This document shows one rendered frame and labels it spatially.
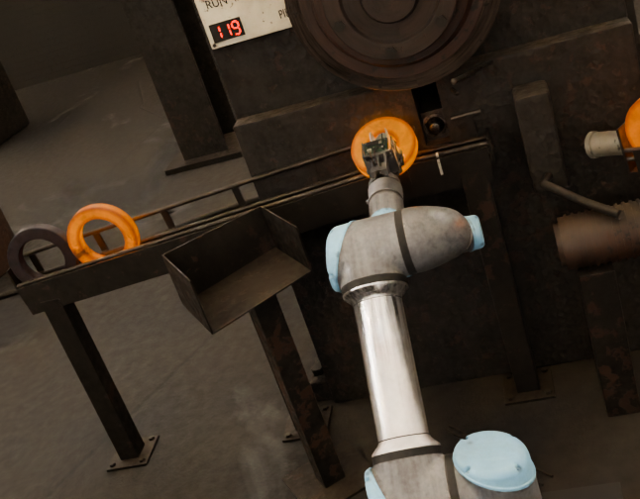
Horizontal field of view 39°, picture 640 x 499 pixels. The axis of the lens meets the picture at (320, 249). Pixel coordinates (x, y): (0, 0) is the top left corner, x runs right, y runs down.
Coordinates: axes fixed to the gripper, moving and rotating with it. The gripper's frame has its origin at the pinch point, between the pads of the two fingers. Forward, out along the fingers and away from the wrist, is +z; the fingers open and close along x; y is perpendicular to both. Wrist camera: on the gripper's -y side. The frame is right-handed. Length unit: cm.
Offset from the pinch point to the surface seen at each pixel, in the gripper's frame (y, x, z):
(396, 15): 32.6, -12.0, -3.2
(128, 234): -7, 70, -2
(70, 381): -88, 139, 25
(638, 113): 3, -55, -17
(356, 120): 2.1, 5.9, 7.4
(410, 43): 26.1, -13.2, -4.5
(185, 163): -145, 143, 215
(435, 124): -4.3, -12.1, 6.2
